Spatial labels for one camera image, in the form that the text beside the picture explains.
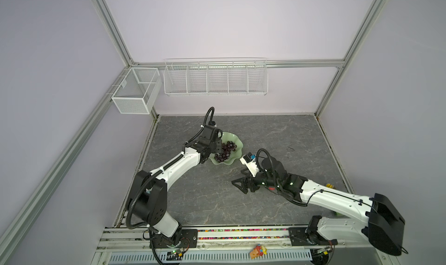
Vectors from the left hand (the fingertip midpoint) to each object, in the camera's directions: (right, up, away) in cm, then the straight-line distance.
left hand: (217, 143), depth 88 cm
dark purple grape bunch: (+5, -3, +11) cm, 12 cm away
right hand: (+10, -14, -13) cm, 22 cm away
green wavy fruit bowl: (+5, +3, +15) cm, 16 cm away
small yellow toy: (+57, -21, -2) cm, 61 cm away
